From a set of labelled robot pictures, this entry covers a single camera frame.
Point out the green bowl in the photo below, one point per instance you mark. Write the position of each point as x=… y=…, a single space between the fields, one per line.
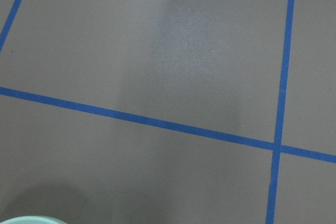
x=33 y=220

